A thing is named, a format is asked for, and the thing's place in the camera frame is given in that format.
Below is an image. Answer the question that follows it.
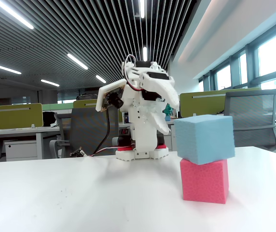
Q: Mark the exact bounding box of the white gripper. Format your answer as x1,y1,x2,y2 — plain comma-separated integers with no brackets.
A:
139,71,180,135

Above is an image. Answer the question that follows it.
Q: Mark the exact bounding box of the blue foam cube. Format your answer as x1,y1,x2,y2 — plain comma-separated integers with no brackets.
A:
173,115,235,165

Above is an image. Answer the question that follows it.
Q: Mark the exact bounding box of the red foam cube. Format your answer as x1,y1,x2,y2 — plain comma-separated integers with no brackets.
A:
179,158,230,205

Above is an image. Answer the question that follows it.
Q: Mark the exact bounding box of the teal figurine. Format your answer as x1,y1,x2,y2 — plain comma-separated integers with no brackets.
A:
164,103,179,121

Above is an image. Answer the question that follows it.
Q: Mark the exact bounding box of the narrow olive green desk divider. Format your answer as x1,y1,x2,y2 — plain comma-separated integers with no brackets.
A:
73,99,124,124

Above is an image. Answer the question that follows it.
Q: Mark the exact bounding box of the dark grey office chair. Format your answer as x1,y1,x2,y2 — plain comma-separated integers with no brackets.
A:
50,106,120,159

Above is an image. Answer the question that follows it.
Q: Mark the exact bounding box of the grey mesh office chair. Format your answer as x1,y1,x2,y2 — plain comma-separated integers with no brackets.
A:
224,88,276,152

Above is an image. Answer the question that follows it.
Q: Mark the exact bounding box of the small black circuit board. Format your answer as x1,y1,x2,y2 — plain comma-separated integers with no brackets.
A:
69,146,85,158

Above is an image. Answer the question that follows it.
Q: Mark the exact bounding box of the black bag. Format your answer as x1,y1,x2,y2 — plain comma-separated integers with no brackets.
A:
42,111,57,128

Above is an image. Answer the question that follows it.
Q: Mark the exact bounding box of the white drawer cabinet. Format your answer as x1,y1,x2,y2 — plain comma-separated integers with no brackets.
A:
4,140,38,161

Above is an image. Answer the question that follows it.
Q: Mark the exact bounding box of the wide olive green desk divider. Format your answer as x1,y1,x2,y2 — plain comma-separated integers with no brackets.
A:
0,103,43,131

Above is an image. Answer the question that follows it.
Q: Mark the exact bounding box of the olive divider with white rail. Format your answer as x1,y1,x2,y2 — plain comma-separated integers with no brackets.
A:
179,87,262,118

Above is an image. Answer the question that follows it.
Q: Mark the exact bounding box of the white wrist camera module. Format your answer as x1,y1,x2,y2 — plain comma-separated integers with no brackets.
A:
96,80,127,113

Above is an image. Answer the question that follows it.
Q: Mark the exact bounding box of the black camera cable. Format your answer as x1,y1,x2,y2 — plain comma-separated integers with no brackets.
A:
92,110,111,157

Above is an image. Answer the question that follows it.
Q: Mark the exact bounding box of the white red servo cable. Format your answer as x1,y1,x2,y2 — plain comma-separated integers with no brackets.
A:
83,145,129,158

